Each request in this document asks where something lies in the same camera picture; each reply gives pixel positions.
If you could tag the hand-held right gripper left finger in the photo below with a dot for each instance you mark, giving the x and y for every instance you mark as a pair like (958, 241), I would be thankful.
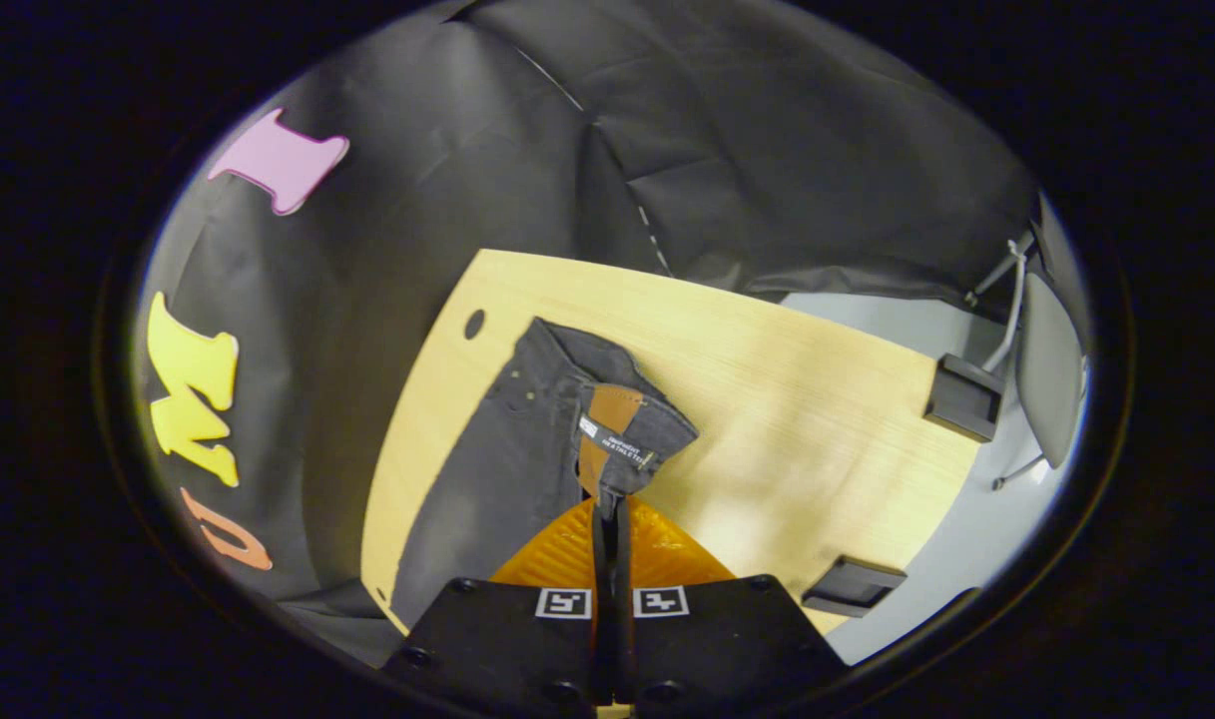
(507, 639)

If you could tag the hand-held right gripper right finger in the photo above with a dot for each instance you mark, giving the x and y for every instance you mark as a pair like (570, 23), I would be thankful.
(717, 639)

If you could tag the dark grey jeans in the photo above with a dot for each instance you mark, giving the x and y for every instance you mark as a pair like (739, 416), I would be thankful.
(507, 469)

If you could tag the black block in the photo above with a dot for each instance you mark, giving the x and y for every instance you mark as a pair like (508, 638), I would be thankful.
(855, 587)
(961, 399)

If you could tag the grey chair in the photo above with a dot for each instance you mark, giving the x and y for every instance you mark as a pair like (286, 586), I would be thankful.
(1051, 369)

